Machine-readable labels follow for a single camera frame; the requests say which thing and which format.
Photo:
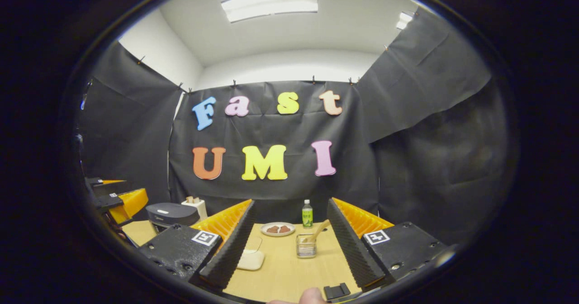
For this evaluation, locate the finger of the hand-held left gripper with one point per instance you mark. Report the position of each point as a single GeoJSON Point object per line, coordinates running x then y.
{"type": "Point", "coordinates": [133, 202]}
{"type": "Point", "coordinates": [106, 187]}

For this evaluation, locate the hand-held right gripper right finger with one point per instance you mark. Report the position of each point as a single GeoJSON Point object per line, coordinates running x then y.
{"type": "Point", "coordinates": [348, 249]}

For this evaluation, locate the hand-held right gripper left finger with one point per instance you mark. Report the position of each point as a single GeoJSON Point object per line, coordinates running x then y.
{"type": "Point", "coordinates": [230, 249]}

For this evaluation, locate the wooden spoon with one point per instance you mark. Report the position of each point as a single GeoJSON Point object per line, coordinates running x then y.
{"type": "Point", "coordinates": [319, 229]}

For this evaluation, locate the silver black rice cooker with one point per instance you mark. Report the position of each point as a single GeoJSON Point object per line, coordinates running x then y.
{"type": "Point", "coordinates": [172, 213]}

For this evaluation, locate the brown meat piece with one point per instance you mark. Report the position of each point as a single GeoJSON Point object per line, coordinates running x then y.
{"type": "Point", "coordinates": [284, 228]}
{"type": "Point", "coordinates": [272, 229]}

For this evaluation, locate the white toaster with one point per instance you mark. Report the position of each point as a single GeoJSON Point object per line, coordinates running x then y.
{"type": "Point", "coordinates": [201, 211]}

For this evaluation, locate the white round plate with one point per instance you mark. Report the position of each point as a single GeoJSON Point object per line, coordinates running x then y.
{"type": "Point", "coordinates": [277, 234]}

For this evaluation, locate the green drink bottle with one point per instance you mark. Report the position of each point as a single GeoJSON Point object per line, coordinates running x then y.
{"type": "Point", "coordinates": [307, 216]}

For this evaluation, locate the black backdrop cloth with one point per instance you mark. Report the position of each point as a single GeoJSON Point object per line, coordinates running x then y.
{"type": "Point", "coordinates": [407, 136]}

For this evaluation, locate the small ceiling light panel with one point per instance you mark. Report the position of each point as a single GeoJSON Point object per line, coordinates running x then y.
{"type": "Point", "coordinates": [404, 20]}

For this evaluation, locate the large ceiling light panel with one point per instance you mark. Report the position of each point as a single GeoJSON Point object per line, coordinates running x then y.
{"type": "Point", "coordinates": [269, 5]}

